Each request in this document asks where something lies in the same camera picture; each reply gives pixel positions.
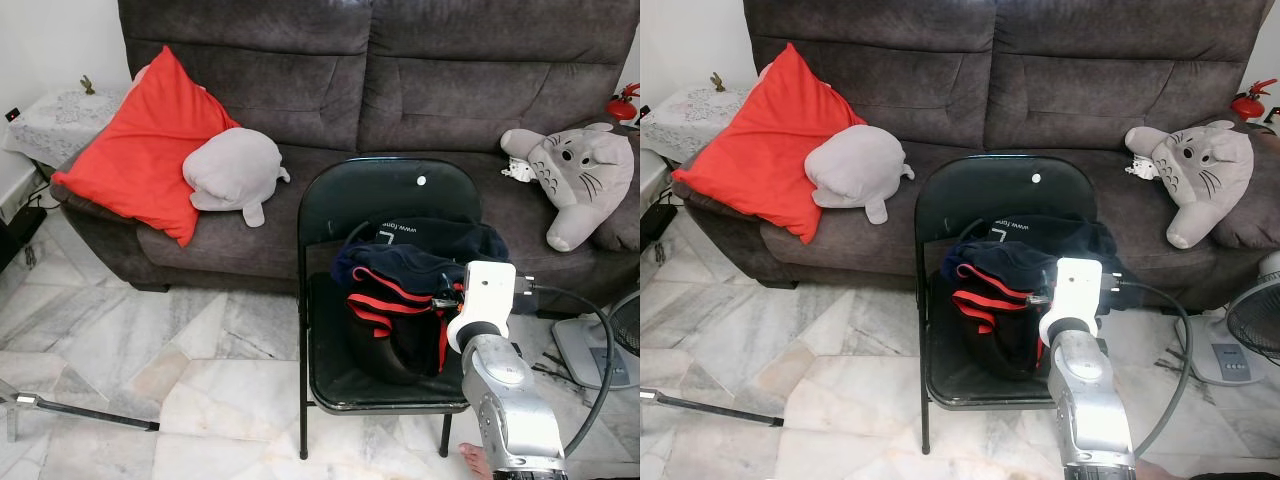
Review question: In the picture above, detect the navy garment red trim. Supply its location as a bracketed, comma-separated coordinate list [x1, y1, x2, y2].
[940, 240, 1063, 383]
[331, 240, 469, 387]

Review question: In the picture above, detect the black folding chair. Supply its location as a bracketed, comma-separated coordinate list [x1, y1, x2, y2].
[914, 152, 1101, 457]
[296, 156, 483, 462]

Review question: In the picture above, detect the person's bare foot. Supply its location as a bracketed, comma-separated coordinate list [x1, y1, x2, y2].
[1135, 458, 1196, 480]
[457, 443, 498, 480]

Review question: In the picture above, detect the grey Totoro plush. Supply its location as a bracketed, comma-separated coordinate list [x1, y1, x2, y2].
[1124, 119, 1256, 251]
[499, 121, 637, 254]

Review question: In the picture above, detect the dark grey sofa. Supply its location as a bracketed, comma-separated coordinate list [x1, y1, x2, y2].
[665, 0, 1280, 313]
[45, 0, 641, 313]

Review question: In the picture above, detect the grey round plush pillow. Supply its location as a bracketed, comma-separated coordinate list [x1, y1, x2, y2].
[181, 127, 292, 229]
[804, 124, 916, 226]

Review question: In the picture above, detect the red fire extinguisher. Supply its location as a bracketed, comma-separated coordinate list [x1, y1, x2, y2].
[606, 82, 641, 124]
[1229, 78, 1279, 124]

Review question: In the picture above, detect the lace covered side table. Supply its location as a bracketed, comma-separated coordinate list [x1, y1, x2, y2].
[640, 84, 758, 166]
[3, 85, 133, 196]

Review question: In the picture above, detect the red cushion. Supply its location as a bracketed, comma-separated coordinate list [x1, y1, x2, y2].
[671, 42, 868, 246]
[51, 44, 243, 249]

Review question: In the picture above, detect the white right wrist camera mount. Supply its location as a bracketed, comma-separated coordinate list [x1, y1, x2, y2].
[445, 259, 519, 354]
[1038, 256, 1105, 348]

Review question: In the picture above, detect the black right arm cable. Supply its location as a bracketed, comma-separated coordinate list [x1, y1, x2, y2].
[515, 282, 614, 461]
[1102, 278, 1195, 459]

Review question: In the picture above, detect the white pedestal fan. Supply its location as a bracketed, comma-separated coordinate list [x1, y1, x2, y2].
[1165, 250, 1280, 388]
[551, 288, 641, 392]

